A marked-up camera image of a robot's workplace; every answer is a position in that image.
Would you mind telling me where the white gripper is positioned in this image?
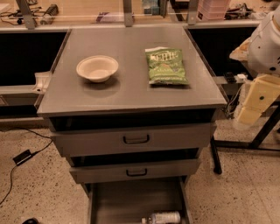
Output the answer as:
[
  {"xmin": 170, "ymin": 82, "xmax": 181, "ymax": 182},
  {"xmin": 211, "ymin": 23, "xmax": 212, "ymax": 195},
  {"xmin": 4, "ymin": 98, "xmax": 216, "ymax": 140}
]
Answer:
[{"xmin": 237, "ymin": 74, "xmax": 280, "ymax": 125}]

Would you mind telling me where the clear plastic water bottle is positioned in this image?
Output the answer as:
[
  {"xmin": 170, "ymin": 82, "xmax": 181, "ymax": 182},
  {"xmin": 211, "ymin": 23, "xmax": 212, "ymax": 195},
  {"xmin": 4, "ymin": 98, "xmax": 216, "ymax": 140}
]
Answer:
[{"xmin": 141, "ymin": 212, "xmax": 181, "ymax": 224}]

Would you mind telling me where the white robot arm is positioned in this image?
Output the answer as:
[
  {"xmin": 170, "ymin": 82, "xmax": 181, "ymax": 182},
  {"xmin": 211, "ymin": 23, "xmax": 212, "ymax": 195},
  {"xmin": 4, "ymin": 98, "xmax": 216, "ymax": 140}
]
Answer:
[{"xmin": 229, "ymin": 5, "xmax": 280, "ymax": 130}]

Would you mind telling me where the grey top drawer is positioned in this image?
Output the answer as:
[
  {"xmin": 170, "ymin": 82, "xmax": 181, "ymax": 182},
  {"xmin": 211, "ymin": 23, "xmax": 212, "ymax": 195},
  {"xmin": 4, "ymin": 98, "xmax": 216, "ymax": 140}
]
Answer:
[{"xmin": 51, "ymin": 122, "xmax": 216, "ymax": 157}]

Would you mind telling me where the grey drawer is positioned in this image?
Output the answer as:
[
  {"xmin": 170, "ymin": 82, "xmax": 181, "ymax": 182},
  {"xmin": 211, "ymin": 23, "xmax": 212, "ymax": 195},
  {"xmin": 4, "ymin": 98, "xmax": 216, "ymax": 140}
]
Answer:
[
  {"xmin": 51, "ymin": 122, "xmax": 216, "ymax": 157},
  {"xmin": 87, "ymin": 178, "xmax": 193, "ymax": 224},
  {"xmin": 69, "ymin": 158, "xmax": 200, "ymax": 184}
]

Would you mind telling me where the grey drawer cabinet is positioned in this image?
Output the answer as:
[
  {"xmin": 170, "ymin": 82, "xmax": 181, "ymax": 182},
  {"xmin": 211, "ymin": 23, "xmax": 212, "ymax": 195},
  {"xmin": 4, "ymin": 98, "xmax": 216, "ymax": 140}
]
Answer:
[{"xmin": 37, "ymin": 25, "xmax": 228, "ymax": 224}]

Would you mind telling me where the grey middle drawer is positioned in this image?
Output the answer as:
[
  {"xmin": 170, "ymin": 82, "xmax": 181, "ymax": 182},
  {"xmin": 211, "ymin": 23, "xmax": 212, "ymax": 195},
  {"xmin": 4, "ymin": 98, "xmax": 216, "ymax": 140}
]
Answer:
[{"xmin": 69, "ymin": 158, "xmax": 200, "ymax": 184}]

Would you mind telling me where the grey bottom drawer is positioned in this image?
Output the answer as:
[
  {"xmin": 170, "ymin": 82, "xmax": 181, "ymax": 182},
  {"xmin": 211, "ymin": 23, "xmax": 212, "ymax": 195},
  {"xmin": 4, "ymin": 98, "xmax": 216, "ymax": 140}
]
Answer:
[{"xmin": 87, "ymin": 178, "xmax": 193, "ymax": 224}]

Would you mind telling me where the white power strip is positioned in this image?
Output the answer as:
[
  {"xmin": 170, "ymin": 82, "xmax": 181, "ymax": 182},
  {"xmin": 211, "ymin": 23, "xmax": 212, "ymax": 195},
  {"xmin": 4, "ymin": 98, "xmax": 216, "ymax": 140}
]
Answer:
[{"xmin": 224, "ymin": 72, "xmax": 248, "ymax": 83}]

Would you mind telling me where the green chip bag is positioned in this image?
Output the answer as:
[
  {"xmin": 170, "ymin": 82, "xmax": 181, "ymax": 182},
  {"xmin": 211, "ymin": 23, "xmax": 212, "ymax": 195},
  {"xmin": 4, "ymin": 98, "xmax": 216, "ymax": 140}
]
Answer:
[{"xmin": 145, "ymin": 46, "xmax": 188, "ymax": 85}]

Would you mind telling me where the pink storage bin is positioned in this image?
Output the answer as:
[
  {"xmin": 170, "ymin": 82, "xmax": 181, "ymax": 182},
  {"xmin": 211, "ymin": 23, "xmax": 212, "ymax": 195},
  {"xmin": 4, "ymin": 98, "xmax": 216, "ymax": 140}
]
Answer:
[{"xmin": 198, "ymin": 0, "xmax": 230, "ymax": 21}]

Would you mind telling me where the white paper bowl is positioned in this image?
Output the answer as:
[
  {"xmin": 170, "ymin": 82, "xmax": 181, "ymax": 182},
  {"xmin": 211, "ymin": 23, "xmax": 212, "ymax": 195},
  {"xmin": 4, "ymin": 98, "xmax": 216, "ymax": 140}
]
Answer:
[{"xmin": 76, "ymin": 55, "xmax": 119, "ymax": 83}]

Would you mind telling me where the black coiled tool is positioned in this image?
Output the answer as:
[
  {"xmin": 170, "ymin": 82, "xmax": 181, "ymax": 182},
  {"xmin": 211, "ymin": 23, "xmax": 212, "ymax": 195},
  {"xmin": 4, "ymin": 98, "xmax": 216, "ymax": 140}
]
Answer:
[{"xmin": 40, "ymin": 4, "xmax": 59, "ymax": 25}]

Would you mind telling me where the black power adapter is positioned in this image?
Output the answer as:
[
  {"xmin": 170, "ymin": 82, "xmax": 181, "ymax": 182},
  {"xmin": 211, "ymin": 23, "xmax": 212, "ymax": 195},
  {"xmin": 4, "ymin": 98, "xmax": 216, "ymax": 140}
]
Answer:
[{"xmin": 13, "ymin": 150, "xmax": 32, "ymax": 166}]

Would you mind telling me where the black shoe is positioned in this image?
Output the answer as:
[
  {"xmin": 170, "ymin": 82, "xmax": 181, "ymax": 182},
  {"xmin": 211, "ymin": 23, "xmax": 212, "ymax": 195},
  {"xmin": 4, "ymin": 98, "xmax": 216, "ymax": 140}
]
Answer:
[{"xmin": 22, "ymin": 218, "xmax": 39, "ymax": 224}]

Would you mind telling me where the black floor cable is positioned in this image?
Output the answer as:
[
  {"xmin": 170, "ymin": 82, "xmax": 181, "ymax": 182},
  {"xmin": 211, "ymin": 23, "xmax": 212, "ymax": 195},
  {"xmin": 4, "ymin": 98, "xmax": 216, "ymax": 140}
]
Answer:
[{"xmin": 0, "ymin": 126, "xmax": 53, "ymax": 206}]

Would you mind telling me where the white plastic bracket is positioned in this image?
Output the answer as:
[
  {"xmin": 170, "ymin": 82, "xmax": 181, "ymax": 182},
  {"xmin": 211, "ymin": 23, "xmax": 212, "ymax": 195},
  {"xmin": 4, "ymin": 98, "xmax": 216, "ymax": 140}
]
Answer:
[{"xmin": 32, "ymin": 71, "xmax": 53, "ymax": 94}]

